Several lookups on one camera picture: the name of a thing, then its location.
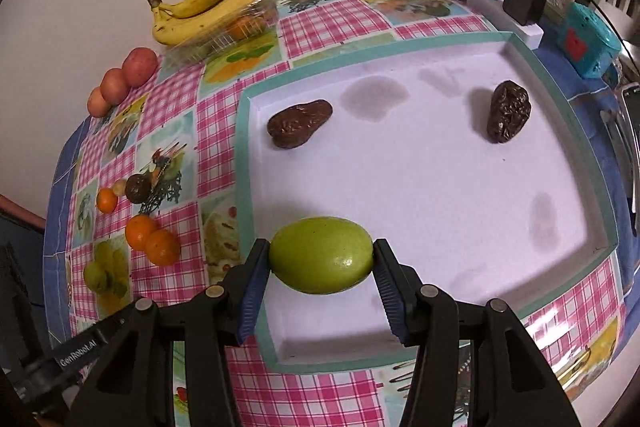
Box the large green mango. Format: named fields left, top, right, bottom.
left=269, top=217, right=375, bottom=295

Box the teal toy box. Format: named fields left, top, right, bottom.
left=557, top=2, right=622, bottom=80

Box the small pale red apple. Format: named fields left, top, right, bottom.
left=88, top=87, right=112, bottom=116

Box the silver phone stand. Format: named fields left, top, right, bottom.
left=600, top=107, right=640, bottom=218

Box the white power strip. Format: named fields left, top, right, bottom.
left=467, top=0, right=544, bottom=49

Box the brown round fruit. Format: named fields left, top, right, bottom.
left=125, top=174, right=153, bottom=204

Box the small tangerine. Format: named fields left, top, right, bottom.
left=96, top=188, right=119, bottom=214

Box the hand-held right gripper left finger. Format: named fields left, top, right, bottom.
left=65, top=238, right=273, bottom=427

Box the dark brown pear-shaped fruit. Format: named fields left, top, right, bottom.
left=266, top=99, right=333, bottom=150

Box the clear plastic container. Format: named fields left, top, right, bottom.
left=162, top=0, right=279, bottom=64

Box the large red apple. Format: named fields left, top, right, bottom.
left=122, top=47, right=160, bottom=88

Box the dark brown wrinkled fruit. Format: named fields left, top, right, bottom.
left=487, top=80, right=532, bottom=144

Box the medium red apple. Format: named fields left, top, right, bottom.
left=100, top=68, right=130, bottom=104

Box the dark chair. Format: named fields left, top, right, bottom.
left=0, top=193, right=48, bottom=358

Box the white tray with teal rim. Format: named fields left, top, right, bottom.
left=235, top=29, right=621, bottom=375

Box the small green apple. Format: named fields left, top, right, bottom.
left=82, top=261, right=112, bottom=294

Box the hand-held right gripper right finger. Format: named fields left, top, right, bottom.
left=372, top=238, right=583, bottom=427

